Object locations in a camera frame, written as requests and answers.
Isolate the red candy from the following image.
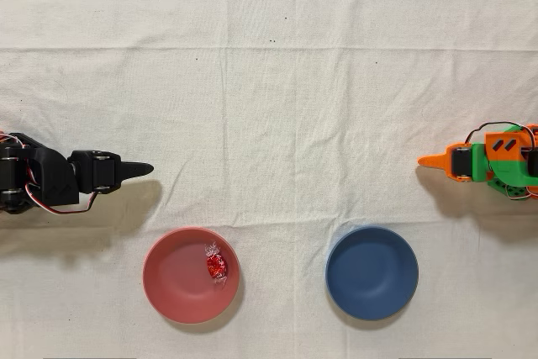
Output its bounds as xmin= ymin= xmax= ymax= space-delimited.
xmin=203 ymin=240 xmax=230 ymax=285

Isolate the red bowl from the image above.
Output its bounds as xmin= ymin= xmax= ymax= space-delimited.
xmin=142 ymin=227 xmax=241 ymax=325

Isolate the blue bowl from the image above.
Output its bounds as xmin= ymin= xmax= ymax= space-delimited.
xmin=324 ymin=225 xmax=419 ymax=321

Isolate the white tablecloth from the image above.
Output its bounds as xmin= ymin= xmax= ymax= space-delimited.
xmin=0 ymin=0 xmax=538 ymax=359

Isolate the orange arm servo cable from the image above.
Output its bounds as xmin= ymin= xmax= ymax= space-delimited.
xmin=464 ymin=122 xmax=538 ymax=150

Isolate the black arm servo cable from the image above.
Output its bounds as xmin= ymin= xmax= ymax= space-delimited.
xmin=24 ymin=190 xmax=100 ymax=215

